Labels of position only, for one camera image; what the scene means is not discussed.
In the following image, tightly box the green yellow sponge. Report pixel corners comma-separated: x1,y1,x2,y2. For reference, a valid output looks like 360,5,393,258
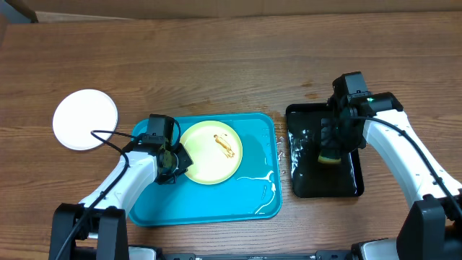
318,150,341,165

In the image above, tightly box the yellow green plate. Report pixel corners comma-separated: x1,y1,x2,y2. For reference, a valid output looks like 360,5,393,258
180,121,243,185

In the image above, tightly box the white plate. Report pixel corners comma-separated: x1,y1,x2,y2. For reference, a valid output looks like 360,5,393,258
52,89,118,151

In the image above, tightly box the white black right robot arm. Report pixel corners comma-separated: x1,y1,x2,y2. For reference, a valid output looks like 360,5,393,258
319,92,461,259

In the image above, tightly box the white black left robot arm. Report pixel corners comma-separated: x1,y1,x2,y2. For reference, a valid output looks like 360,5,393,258
48,145,193,259

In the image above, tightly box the black water tray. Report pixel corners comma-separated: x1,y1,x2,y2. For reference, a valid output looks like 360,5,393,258
286,103,365,198

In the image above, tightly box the teal plastic tray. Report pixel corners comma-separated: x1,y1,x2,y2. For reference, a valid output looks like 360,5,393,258
129,113,282,227

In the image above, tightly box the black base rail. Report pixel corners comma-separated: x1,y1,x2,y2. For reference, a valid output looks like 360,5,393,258
157,250,359,260

